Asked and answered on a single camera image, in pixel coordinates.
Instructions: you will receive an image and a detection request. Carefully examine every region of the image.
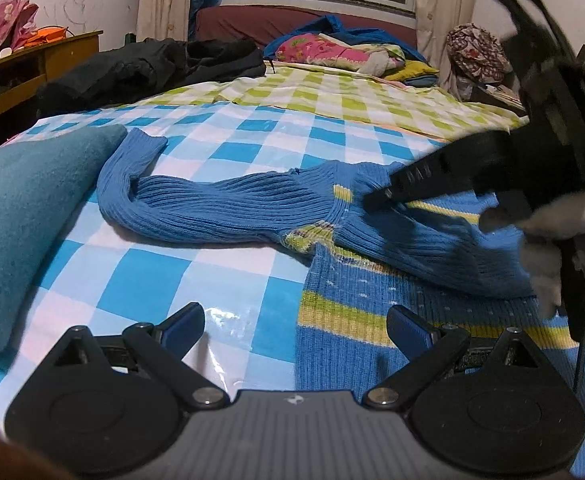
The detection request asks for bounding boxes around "wooden desk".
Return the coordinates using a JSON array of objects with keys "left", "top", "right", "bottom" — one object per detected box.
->
[{"left": 0, "top": 30, "right": 104, "bottom": 136}]

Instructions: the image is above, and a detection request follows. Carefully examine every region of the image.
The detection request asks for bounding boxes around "teal folded cloth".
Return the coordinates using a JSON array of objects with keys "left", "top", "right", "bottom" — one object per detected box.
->
[{"left": 0, "top": 124, "right": 128, "bottom": 353}]

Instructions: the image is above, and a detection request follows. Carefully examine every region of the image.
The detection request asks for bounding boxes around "green checked bed sheet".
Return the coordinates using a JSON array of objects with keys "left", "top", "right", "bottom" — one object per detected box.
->
[{"left": 117, "top": 65, "right": 531, "bottom": 143}]

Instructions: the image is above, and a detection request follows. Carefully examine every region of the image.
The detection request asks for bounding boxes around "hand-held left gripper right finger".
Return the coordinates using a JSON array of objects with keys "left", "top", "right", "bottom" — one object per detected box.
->
[{"left": 363, "top": 305, "right": 538, "bottom": 409}]

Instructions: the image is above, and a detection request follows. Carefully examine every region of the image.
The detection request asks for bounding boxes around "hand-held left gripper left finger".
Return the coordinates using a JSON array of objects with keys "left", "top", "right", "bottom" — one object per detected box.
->
[{"left": 52, "top": 302, "right": 228, "bottom": 407}]

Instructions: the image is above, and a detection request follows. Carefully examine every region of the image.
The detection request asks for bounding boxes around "black jacket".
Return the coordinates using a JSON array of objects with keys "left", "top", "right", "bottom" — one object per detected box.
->
[{"left": 36, "top": 37, "right": 266, "bottom": 116}]

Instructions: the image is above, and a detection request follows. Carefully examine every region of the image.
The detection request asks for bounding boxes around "blue checked bed sheet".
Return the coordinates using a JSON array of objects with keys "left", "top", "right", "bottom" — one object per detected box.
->
[{"left": 0, "top": 102, "right": 453, "bottom": 426}]

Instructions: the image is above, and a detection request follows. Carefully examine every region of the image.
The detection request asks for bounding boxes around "maroon headboard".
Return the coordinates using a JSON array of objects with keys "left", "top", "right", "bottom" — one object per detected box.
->
[{"left": 195, "top": 4, "right": 418, "bottom": 53}]

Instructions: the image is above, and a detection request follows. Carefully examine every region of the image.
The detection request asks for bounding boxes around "orange bag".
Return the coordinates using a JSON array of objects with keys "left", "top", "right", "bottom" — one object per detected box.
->
[{"left": 22, "top": 26, "right": 68, "bottom": 46}]

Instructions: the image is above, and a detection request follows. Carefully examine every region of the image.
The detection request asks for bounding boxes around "pile of colourful bedding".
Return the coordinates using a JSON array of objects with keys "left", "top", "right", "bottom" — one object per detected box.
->
[{"left": 262, "top": 15, "right": 441, "bottom": 68}]

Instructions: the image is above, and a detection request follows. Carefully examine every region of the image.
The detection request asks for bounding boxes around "blue striped knit sweater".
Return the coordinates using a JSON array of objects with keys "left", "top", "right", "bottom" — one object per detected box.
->
[{"left": 96, "top": 127, "right": 585, "bottom": 466}]

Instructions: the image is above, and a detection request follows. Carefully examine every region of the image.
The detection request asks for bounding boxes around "floral cloth bundle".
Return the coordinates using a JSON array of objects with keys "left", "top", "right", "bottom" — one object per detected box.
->
[{"left": 447, "top": 23, "right": 513, "bottom": 81}]

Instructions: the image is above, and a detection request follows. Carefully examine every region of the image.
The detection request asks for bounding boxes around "pink floral quilt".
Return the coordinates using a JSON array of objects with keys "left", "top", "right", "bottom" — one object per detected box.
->
[{"left": 275, "top": 32, "right": 406, "bottom": 76}]

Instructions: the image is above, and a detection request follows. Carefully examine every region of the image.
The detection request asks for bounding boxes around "person's right hand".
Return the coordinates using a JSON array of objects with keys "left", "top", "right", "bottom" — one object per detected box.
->
[{"left": 520, "top": 182, "right": 585, "bottom": 318}]

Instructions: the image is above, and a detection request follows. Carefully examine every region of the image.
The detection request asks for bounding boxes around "yellow pillow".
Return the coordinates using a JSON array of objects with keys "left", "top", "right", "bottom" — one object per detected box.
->
[{"left": 385, "top": 60, "right": 441, "bottom": 86}]

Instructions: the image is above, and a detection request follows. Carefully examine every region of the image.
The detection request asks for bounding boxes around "stack of papers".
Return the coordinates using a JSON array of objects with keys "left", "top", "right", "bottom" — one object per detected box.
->
[{"left": 487, "top": 85, "right": 526, "bottom": 109}]

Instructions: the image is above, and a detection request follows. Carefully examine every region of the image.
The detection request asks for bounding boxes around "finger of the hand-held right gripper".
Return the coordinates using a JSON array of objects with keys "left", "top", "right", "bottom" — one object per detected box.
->
[
  {"left": 361, "top": 130, "right": 513, "bottom": 212},
  {"left": 479, "top": 192, "right": 529, "bottom": 233}
]

